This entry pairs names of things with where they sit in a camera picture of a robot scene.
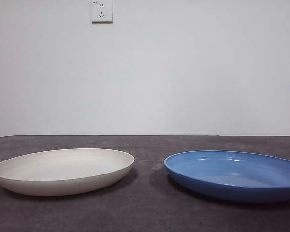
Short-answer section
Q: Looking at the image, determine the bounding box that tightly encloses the white round plate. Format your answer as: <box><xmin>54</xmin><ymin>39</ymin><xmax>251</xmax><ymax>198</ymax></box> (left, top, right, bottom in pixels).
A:
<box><xmin>0</xmin><ymin>148</ymin><xmax>135</xmax><ymax>197</ymax></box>

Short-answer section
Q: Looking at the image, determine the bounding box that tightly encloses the white wall socket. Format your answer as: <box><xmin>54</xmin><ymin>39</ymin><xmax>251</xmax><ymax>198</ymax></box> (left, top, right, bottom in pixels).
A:
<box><xmin>91</xmin><ymin>0</ymin><xmax>113</xmax><ymax>24</ymax></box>

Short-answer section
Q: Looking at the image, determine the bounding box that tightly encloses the blue round plate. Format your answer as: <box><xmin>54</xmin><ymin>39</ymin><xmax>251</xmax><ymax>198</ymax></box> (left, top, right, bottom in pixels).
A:
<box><xmin>163</xmin><ymin>150</ymin><xmax>290</xmax><ymax>203</ymax></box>

